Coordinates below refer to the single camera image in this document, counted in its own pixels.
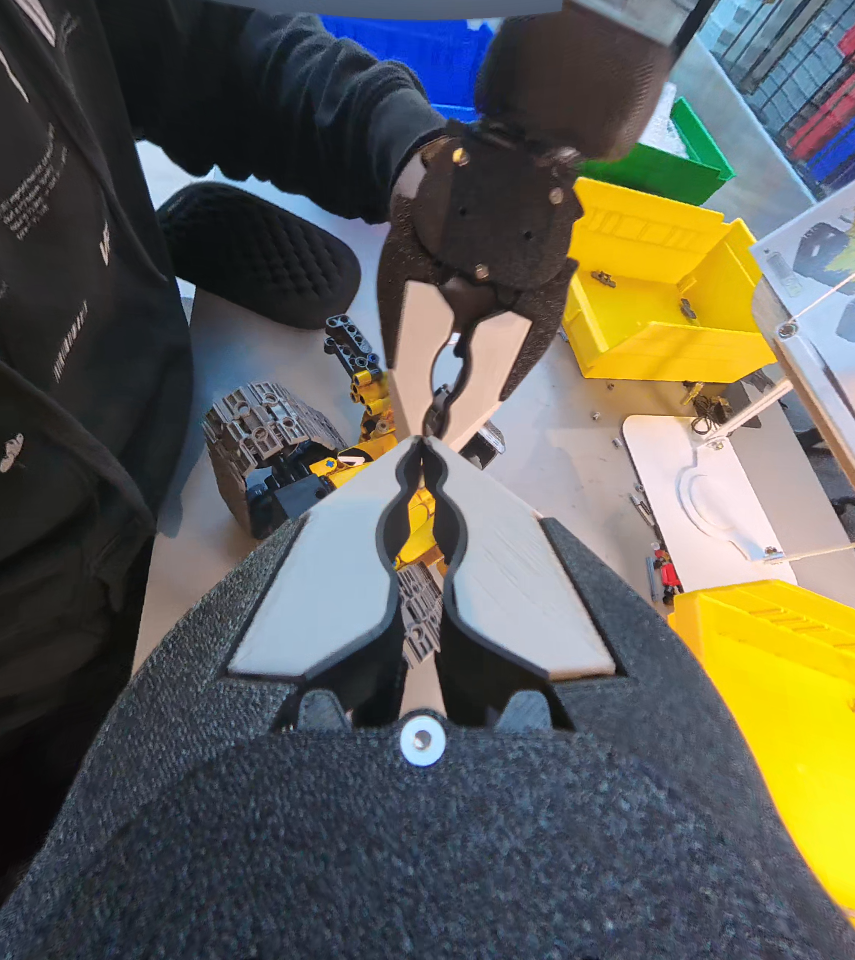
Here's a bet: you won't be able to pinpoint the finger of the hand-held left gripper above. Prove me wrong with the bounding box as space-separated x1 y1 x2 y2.
441 309 535 453
384 281 460 444

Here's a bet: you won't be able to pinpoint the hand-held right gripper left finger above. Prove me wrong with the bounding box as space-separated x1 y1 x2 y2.
227 435 424 729

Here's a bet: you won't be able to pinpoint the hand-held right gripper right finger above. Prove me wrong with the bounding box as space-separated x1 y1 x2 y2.
422 437 618 729

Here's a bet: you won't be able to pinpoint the yellow tracked brick vehicle model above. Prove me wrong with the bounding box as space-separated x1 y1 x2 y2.
201 313 509 670

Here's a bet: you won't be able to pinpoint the person's left forearm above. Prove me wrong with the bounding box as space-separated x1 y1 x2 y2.
120 0 450 225

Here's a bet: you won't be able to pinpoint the scattered small brick parts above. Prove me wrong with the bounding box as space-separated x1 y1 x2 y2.
591 408 687 607

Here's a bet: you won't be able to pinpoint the green storage bin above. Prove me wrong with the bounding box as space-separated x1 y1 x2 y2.
581 96 738 207

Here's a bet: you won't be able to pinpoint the blue storage bin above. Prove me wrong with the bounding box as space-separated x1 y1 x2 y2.
320 15 496 125

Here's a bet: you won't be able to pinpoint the black textured armrest pad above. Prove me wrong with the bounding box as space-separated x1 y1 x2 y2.
156 182 363 331

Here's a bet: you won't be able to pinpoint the bubble wrap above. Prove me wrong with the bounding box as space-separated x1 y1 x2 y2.
641 81 682 151

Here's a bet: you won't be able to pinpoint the large yellow storage bin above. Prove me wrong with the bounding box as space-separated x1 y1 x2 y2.
667 579 855 960

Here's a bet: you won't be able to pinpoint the instruction booklet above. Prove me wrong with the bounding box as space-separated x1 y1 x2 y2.
750 146 855 451

